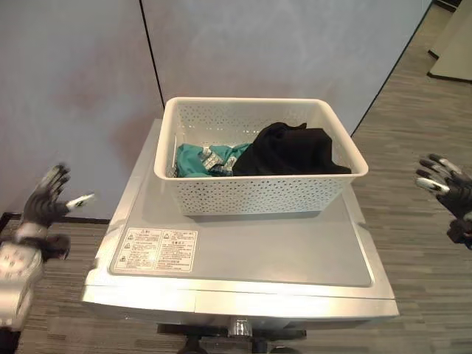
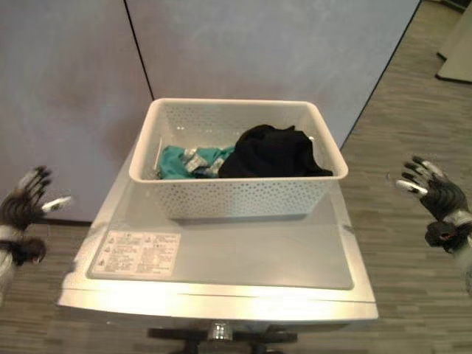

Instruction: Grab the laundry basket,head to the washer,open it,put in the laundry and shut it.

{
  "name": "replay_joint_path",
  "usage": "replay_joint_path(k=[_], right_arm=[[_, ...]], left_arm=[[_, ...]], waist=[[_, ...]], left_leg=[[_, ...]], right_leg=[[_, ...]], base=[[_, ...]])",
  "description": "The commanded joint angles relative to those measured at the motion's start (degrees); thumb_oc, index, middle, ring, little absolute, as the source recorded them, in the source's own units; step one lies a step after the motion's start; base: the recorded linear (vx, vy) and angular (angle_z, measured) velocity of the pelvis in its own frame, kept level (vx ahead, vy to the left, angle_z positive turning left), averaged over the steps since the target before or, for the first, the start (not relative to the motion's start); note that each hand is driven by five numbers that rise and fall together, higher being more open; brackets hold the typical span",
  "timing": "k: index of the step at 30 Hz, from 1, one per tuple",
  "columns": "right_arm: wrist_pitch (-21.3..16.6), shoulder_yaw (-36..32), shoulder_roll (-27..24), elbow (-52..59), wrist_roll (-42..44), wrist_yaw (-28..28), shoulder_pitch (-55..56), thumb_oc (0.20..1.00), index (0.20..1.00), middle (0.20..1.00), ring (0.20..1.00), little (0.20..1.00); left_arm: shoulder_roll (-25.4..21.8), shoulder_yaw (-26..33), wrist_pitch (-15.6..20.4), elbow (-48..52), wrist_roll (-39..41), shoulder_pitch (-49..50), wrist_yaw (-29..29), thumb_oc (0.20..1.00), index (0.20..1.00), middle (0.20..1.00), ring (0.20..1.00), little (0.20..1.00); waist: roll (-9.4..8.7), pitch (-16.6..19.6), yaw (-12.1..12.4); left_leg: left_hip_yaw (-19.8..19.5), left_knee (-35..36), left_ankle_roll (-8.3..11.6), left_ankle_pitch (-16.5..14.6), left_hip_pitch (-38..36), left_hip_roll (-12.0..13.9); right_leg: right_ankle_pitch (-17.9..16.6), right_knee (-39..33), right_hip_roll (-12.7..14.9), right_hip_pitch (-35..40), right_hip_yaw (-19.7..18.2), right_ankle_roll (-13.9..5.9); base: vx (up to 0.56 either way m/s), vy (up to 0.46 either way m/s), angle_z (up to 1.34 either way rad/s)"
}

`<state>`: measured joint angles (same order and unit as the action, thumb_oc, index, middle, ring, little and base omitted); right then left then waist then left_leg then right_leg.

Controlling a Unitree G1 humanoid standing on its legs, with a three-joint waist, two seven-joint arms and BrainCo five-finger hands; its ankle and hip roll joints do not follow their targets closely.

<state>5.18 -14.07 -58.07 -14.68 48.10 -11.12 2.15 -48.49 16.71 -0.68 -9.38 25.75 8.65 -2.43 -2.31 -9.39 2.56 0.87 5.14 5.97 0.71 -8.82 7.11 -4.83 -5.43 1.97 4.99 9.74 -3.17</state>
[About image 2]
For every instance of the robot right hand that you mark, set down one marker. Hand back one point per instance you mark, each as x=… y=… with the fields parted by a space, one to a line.
x=440 y=191

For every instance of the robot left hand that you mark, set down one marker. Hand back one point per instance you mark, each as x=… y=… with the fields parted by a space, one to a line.
x=22 y=204

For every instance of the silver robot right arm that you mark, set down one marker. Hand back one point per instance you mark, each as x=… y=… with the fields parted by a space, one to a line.
x=455 y=239

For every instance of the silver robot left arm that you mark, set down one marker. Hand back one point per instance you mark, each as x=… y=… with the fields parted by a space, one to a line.
x=14 y=250

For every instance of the white perforated laundry basket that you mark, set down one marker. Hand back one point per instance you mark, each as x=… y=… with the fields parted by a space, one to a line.
x=236 y=162

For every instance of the white warning label sticker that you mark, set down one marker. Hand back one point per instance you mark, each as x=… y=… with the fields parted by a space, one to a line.
x=136 y=252

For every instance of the beige cabinet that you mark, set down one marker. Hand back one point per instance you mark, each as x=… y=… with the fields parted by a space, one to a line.
x=455 y=48

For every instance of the black garment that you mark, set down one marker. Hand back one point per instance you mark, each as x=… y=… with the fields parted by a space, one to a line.
x=274 y=153

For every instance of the teal patterned garment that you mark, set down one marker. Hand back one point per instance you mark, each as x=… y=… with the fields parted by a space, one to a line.
x=191 y=162

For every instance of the silver washing machine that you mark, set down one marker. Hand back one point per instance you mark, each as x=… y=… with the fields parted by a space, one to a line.
x=221 y=265

